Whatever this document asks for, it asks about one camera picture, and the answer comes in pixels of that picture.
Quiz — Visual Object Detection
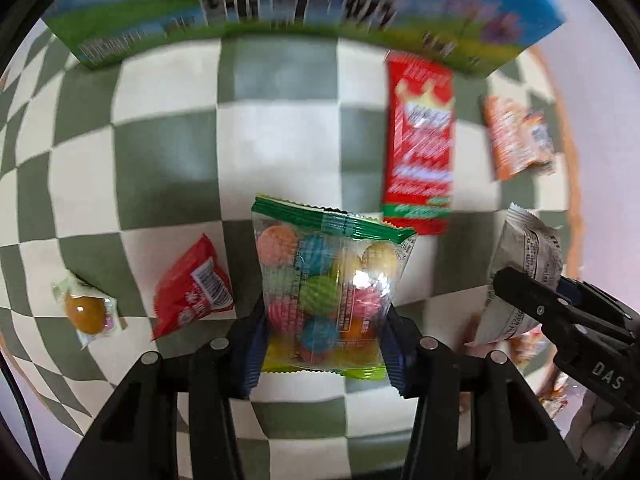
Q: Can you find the cardboard box with landscape print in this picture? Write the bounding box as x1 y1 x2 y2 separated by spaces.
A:
43 0 563 76

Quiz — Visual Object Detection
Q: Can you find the colourful gumball candy bag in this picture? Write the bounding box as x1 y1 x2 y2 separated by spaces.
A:
252 195 418 380

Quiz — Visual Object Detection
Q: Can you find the black cable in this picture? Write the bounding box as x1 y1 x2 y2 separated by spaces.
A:
0 353 51 480

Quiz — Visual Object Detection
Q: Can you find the tall red spicy snack packet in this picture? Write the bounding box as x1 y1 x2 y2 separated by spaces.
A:
382 51 456 235

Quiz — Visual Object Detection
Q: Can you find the orange panda snack packet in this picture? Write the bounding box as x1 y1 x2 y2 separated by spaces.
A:
482 94 555 181

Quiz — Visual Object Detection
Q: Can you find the green white checkered tablecloth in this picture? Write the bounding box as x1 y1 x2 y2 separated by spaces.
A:
1 29 580 479

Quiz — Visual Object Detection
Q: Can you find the clear wrapped brown jelly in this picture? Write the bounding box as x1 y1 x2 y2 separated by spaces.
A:
51 271 122 349

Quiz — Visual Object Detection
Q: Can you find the grey white printed snack packet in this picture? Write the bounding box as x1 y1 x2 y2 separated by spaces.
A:
473 204 563 346

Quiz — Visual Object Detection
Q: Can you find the small red snack packet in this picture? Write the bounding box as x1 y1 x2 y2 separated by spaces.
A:
152 234 234 339

